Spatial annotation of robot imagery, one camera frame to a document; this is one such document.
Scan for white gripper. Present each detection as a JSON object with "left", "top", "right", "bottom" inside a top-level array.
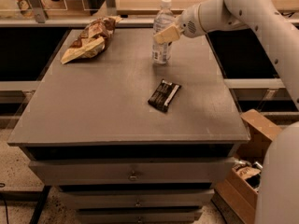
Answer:
[{"left": 153, "top": 4, "right": 206, "bottom": 44}]

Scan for clear plastic water bottle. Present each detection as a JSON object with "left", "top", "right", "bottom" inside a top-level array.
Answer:
[{"left": 151, "top": 0, "right": 176, "bottom": 65}]

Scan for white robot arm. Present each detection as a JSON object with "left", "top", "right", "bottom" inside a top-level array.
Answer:
[{"left": 154, "top": 0, "right": 299, "bottom": 224}]

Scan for brown chip bag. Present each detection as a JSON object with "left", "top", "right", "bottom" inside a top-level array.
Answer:
[{"left": 61, "top": 16, "right": 121, "bottom": 64}]

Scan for snack bag in box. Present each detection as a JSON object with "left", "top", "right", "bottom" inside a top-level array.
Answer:
[{"left": 236, "top": 167, "right": 261, "bottom": 180}]

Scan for black snack bar wrapper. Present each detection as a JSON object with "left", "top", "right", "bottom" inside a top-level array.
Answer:
[{"left": 148, "top": 79, "right": 181, "bottom": 113}]

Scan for grey drawer cabinet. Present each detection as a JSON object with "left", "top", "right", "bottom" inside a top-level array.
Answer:
[{"left": 8, "top": 29, "right": 249, "bottom": 224}]

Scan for metal can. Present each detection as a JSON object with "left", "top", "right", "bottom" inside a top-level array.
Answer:
[{"left": 252, "top": 161, "right": 263, "bottom": 171}]

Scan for cardboard box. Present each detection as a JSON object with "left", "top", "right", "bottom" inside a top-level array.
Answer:
[{"left": 216, "top": 109, "right": 282, "bottom": 224}]

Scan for metal rail frame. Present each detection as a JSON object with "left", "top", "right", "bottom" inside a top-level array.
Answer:
[{"left": 0, "top": 0, "right": 299, "bottom": 28}]

